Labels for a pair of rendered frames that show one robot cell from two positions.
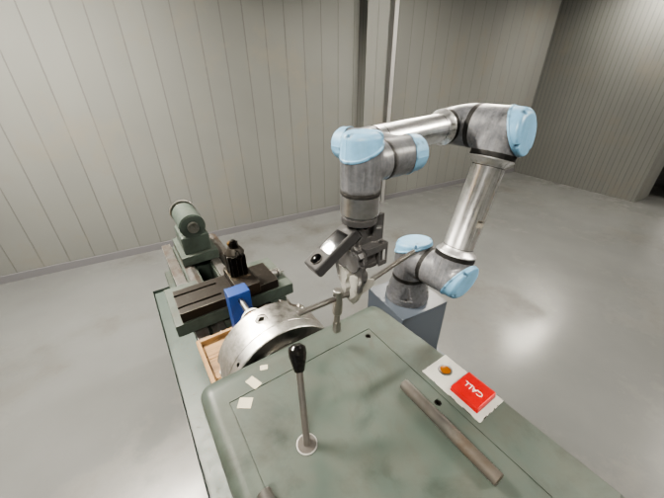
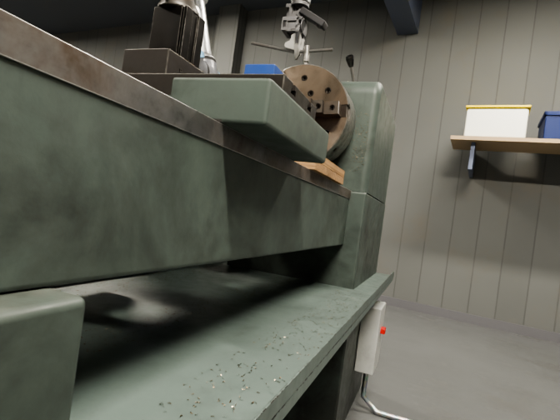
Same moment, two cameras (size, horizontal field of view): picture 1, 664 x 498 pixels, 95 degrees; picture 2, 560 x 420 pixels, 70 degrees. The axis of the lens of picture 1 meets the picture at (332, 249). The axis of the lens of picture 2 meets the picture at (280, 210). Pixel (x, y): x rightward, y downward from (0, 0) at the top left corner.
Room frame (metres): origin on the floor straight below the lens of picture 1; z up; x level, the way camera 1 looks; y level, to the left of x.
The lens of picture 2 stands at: (1.42, 1.21, 0.76)
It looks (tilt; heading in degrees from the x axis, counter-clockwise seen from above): 0 degrees down; 235
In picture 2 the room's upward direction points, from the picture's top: 8 degrees clockwise
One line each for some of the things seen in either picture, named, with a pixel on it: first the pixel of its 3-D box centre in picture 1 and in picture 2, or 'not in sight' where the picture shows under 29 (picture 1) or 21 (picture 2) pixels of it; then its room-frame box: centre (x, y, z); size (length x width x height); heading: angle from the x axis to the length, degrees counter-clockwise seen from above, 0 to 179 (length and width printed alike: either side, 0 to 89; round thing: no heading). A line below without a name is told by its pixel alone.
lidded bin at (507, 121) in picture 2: not in sight; (495, 127); (-1.82, -0.49, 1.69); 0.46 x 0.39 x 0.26; 118
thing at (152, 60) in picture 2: (241, 279); (177, 82); (1.14, 0.41, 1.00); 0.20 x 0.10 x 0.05; 34
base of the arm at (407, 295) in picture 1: (408, 283); not in sight; (0.88, -0.27, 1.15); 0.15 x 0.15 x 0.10
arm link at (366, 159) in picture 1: (362, 163); not in sight; (0.55, -0.06, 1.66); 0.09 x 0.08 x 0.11; 127
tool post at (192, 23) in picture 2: (235, 263); (178, 40); (1.16, 0.43, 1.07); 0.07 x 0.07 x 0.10; 34
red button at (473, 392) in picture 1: (472, 392); not in sight; (0.38, -0.27, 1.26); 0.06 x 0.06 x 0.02; 34
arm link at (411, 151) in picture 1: (392, 154); not in sight; (0.63, -0.12, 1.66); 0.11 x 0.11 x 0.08; 37
